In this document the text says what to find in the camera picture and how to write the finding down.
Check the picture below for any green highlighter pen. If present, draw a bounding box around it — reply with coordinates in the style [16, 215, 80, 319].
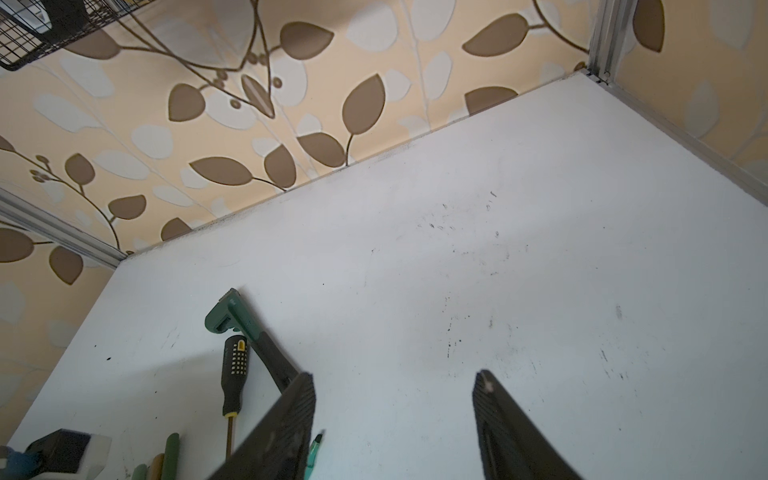
[304, 430, 325, 480]

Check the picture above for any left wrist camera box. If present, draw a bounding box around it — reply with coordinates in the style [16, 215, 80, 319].
[1, 429, 112, 480]

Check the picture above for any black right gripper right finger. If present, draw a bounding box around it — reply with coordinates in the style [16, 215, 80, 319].
[472, 370, 580, 480]

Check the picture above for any brown wooden pen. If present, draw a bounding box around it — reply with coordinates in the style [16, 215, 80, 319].
[146, 453, 165, 480]

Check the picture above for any light green pen cap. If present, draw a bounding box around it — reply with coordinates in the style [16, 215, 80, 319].
[130, 464, 148, 480]

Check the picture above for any black wire basket centre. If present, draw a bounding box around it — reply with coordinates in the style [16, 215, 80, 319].
[1, 0, 148, 71]

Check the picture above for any green pipe wrench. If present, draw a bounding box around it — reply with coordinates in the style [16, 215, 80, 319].
[204, 288, 298, 392]

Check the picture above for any black yellow screwdriver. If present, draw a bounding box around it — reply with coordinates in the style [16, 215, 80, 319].
[221, 335, 249, 459]

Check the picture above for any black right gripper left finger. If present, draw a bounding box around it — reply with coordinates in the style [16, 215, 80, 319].
[210, 372, 316, 480]

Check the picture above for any grey green fountain pen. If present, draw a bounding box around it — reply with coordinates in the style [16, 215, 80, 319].
[160, 432, 180, 480]

